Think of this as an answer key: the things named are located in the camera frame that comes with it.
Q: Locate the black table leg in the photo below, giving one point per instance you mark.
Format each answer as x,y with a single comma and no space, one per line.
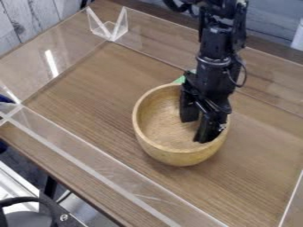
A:
50,187

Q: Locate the light wooden bowl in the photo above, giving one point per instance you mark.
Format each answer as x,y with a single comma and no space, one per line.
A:
164,138

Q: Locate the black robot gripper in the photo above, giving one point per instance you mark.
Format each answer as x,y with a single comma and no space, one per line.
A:
204,100

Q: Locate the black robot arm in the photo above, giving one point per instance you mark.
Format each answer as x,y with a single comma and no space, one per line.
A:
221,30

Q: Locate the green rectangular block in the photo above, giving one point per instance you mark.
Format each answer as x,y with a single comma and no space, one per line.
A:
180,79

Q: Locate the clear acrylic tray enclosure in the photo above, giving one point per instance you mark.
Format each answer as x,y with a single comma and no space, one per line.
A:
93,116

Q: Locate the black metal bracket with screw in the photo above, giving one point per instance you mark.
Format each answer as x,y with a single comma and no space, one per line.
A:
64,218

